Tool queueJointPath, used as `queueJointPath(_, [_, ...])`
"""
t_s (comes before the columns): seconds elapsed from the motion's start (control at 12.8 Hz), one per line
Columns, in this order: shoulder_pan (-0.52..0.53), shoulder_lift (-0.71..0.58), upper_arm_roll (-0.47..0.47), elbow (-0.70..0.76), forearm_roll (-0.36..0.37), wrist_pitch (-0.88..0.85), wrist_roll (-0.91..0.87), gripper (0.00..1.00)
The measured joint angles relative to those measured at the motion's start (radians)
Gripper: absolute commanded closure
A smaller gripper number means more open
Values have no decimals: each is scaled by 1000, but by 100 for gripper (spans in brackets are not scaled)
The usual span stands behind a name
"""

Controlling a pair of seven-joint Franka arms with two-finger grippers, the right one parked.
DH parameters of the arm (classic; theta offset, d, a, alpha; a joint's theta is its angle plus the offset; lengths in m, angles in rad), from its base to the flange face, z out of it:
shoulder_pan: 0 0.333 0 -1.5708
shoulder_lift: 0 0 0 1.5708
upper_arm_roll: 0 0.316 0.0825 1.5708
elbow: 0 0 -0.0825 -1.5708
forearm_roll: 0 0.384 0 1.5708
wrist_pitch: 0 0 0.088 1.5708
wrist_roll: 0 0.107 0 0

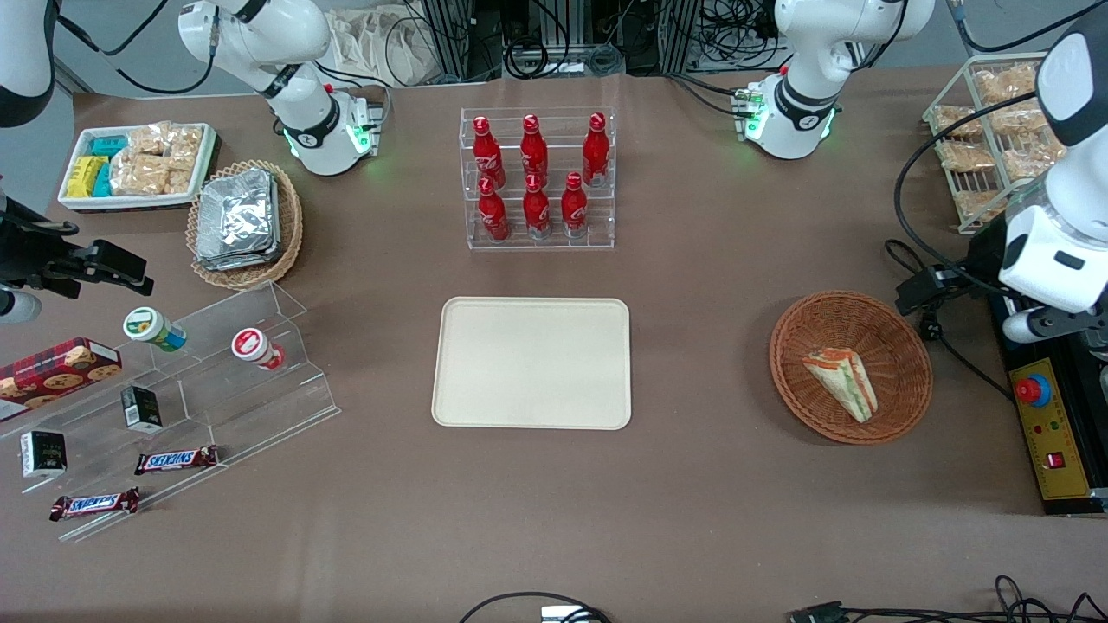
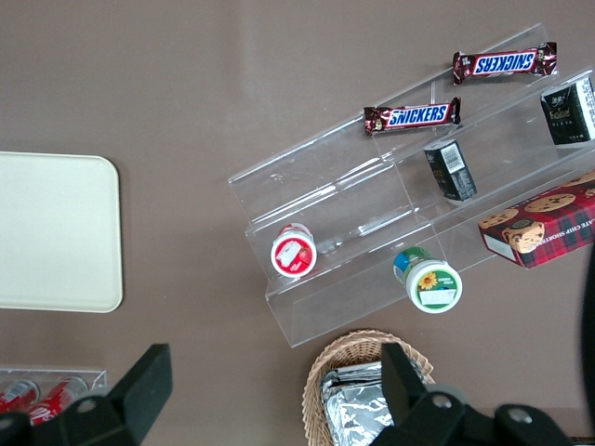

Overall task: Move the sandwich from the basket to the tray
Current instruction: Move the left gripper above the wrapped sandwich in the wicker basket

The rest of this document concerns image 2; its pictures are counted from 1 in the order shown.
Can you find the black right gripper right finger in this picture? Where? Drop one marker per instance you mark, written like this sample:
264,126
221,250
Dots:
409,399

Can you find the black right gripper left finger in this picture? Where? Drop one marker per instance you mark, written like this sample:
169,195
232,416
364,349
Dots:
135,395

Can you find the wicker basket holding foil packs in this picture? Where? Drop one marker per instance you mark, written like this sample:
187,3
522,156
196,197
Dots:
353,348

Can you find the cream plastic serving tray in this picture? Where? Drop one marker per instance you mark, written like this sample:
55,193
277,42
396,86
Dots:
56,232

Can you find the clear acrylic bottle rack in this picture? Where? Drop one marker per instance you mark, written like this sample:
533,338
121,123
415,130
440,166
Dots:
95,377

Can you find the foil wrapped food pack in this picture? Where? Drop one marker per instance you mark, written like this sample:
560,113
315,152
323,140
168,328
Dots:
353,413
353,374

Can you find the red cola bottle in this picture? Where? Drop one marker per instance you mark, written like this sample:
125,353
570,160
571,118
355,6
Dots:
51,402
16,395

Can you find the green sunflower lid cup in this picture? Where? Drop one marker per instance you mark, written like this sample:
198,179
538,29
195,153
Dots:
432,285

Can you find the red lid yogurt cup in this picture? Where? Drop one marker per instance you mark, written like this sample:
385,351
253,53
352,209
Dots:
294,253

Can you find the clear acrylic stepped display stand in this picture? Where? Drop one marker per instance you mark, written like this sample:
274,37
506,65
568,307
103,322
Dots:
325,200

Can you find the red tartan cookie box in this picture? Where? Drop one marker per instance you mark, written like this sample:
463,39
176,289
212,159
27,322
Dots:
544,227

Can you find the small black drink carton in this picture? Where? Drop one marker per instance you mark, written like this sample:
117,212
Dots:
450,172
569,114

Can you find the Snickers chocolate bar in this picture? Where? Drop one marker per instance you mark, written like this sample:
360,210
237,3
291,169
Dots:
504,63
411,116

